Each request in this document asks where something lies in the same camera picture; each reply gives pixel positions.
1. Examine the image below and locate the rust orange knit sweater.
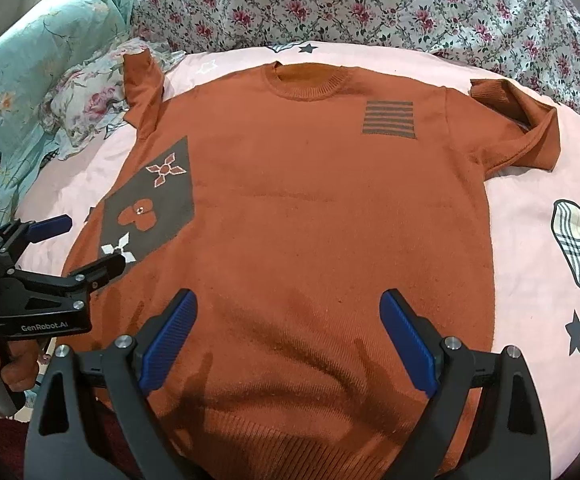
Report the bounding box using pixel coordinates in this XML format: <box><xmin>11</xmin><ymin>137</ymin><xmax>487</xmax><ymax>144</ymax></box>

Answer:
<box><xmin>66</xmin><ymin>52</ymin><xmax>560</xmax><ymax>479</ymax></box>

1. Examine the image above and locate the person's left hand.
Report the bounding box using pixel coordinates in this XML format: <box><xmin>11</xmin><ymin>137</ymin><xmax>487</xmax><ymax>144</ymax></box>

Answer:
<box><xmin>0</xmin><ymin>339</ymin><xmax>44</xmax><ymax>417</ymax></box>

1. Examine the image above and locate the pale rose print pillow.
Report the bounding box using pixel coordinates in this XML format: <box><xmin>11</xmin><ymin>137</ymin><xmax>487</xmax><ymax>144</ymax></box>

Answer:
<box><xmin>40</xmin><ymin>36</ymin><xmax>185</xmax><ymax>160</ymax></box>

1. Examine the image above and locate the teal floral blanket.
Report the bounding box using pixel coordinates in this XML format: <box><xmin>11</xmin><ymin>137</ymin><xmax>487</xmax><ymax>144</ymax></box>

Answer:
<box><xmin>0</xmin><ymin>0</ymin><xmax>135</xmax><ymax>226</ymax></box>

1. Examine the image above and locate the pink heart print bedsheet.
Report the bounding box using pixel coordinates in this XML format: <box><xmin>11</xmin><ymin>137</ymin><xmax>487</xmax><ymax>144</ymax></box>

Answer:
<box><xmin>16</xmin><ymin>40</ymin><xmax>580</xmax><ymax>480</ymax></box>

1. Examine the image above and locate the white red floral quilt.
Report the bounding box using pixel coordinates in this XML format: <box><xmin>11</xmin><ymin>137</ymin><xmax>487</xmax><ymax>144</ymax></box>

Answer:
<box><xmin>130</xmin><ymin>0</ymin><xmax>580</xmax><ymax>114</ymax></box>

